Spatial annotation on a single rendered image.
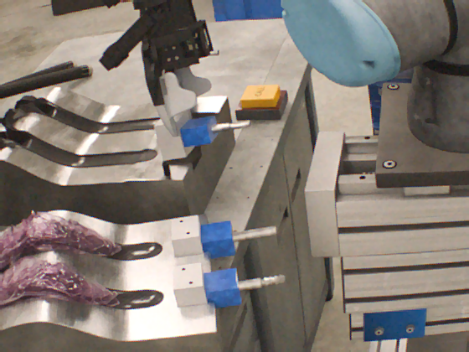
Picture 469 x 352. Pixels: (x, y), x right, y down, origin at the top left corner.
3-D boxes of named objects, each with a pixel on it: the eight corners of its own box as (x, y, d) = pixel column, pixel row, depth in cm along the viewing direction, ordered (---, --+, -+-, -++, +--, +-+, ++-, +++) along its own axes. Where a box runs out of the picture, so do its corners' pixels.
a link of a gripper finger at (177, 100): (199, 133, 117) (188, 68, 116) (160, 141, 119) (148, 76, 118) (207, 131, 120) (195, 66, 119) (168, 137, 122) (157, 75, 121)
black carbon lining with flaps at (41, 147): (183, 125, 139) (174, 72, 134) (153, 178, 126) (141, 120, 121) (14, 136, 148) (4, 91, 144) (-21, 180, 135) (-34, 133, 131)
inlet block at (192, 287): (285, 283, 106) (280, 249, 103) (289, 307, 102) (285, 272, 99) (181, 299, 106) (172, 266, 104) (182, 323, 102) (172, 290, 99)
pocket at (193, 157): (205, 167, 129) (200, 145, 128) (195, 186, 125) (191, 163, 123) (176, 168, 131) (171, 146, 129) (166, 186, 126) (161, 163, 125)
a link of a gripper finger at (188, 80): (219, 116, 125) (198, 64, 121) (181, 124, 127) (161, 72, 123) (223, 106, 128) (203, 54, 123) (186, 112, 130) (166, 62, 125)
